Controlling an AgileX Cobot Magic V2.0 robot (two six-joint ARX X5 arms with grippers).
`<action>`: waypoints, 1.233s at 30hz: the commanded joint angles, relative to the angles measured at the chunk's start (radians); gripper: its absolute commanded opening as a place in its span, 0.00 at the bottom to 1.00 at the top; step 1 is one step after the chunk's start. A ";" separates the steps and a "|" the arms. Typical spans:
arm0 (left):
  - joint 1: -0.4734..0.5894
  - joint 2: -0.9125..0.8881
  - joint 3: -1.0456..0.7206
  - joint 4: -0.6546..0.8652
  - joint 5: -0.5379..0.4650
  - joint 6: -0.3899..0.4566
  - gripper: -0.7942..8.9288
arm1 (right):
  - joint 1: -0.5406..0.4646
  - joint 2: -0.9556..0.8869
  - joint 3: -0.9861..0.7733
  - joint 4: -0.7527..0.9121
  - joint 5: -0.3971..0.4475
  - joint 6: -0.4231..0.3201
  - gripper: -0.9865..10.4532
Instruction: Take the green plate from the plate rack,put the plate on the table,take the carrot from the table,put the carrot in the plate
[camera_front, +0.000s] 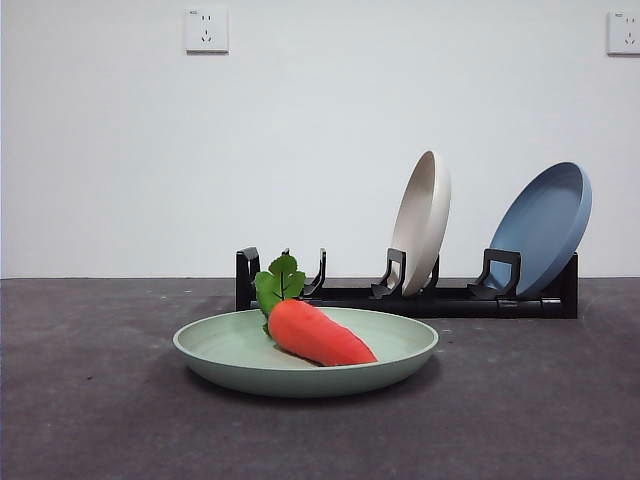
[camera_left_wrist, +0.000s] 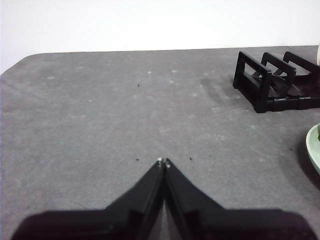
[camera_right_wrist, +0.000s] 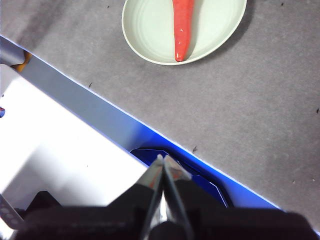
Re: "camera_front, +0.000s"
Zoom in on white wall socket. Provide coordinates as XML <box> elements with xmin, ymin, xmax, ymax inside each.
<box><xmin>185</xmin><ymin>7</ymin><xmax>230</xmax><ymax>55</ymax></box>
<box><xmin>607</xmin><ymin>10</ymin><xmax>640</xmax><ymax>56</ymax></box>

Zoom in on pale green plate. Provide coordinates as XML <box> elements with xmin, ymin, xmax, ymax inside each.
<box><xmin>172</xmin><ymin>307</ymin><xmax>440</xmax><ymax>399</ymax></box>

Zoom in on black plate rack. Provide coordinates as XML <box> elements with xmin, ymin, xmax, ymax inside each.
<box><xmin>235</xmin><ymin>246</ymin><xmax>580</xmax><ymax>320</ymax></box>

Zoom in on cream white plate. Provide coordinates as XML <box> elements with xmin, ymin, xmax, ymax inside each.
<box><xmin>390</xmin><ymin>150</ymin><xmax>453</xmax><ymax>297</ymax></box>

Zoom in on light blue plate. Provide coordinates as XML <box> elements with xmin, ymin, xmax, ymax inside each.
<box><xmin>488</xmin><ymin>160</ymin><xmax>594</xmax><ymax>298</ymax></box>

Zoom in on orange toy carrot green leaves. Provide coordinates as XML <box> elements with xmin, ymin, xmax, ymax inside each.
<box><xmin>254</xmin><ymin>253</ymin><xmax>379</xmax><ymax>367</ymax></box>

